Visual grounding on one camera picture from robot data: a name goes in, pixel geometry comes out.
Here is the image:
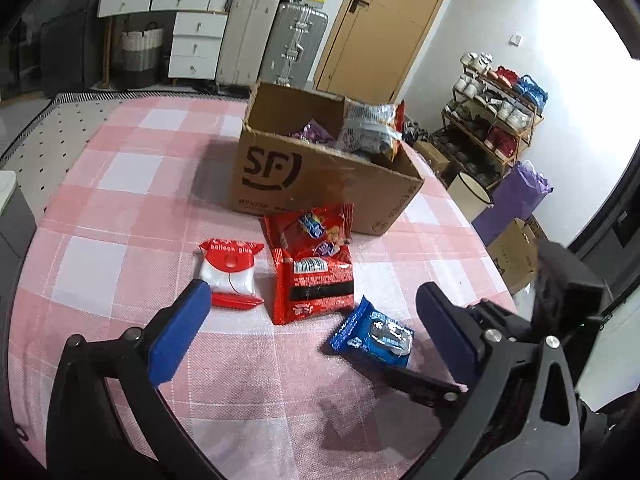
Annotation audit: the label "dark cabinet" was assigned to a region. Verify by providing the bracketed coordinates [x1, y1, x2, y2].
[0, 7, 103, 102]

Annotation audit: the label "small brown box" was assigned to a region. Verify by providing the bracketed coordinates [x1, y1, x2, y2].
[412, 140, 452, 177]

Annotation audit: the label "white drawer cabinet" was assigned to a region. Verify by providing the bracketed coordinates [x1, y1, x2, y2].
[97, 0, 232, 84]

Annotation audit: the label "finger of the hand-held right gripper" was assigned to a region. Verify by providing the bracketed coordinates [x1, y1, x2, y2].
[384, 365, 469, 406]

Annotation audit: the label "rows of shoes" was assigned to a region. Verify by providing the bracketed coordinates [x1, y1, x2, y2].
[442, 52, 549, 183]

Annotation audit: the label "grey white stool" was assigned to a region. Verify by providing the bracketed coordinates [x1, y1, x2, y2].
[0, 170, 37, 262]

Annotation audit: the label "wooden shoe rack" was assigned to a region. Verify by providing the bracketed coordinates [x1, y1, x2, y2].
[440, 52, 549, 187]

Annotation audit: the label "woven laundry basket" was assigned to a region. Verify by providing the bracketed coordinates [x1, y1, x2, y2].
[119, 21, 166, 89]

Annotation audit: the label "plain brown cardboard box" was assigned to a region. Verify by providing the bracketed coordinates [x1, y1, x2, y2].
[487, 217, 542, 295]

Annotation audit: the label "printed brown cardboard box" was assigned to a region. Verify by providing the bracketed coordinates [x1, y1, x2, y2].
[230, 81, 425, 237]

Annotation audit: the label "blue cookie packet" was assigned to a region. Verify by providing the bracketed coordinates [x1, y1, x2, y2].
[330, 296, 415, 369]

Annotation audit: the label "wooden door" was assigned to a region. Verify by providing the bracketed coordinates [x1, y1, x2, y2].
[314, 0, 462, 107]

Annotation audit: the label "grey dotted mat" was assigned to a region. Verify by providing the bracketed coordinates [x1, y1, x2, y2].
[0, 91, 252, 172]

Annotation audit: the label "white suitcase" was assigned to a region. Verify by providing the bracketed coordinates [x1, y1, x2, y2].
[216, 0, 280, 89]

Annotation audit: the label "red white packet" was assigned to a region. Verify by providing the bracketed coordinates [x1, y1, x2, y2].
[198, 237, 265, 309]

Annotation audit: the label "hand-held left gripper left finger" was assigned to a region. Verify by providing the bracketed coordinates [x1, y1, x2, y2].
[45, 279, 214, 480]

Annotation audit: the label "red black-band snack packet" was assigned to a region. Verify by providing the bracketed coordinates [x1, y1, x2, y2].
[272, 247, 357, 326]

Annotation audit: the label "silver suitcase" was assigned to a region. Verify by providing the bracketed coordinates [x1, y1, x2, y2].
[260, 2, 330, 89]

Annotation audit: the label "purple bag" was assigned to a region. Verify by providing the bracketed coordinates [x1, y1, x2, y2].
[472, 160, 554, 247]

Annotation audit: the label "red cartoon snack packet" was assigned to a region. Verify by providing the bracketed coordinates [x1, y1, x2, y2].
[262, 202, 355, 262]

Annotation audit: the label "pink checked tablecloth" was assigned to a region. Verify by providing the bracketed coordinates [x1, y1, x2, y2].
[7, 92, 519, 480]

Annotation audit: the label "white round bin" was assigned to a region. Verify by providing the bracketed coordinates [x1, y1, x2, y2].
[446, 170, 495, 222]

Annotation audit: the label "purple printed snack packet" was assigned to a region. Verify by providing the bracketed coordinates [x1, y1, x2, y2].
[290, 119, 336, 146]

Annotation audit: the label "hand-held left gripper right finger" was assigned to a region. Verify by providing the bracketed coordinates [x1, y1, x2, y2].
[415, 281, 584, 480]

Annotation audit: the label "silver red snack packet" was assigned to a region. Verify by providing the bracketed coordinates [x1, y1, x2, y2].
[336, 100, 406, 162]

